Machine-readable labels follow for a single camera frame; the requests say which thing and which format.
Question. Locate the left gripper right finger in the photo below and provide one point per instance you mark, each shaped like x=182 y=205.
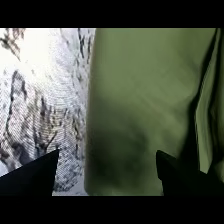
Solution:
x=185 y=181

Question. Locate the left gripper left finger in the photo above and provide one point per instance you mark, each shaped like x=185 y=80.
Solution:
x=31 y=178

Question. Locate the olive green T-shirt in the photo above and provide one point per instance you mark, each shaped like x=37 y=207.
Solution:
x=140 y=106

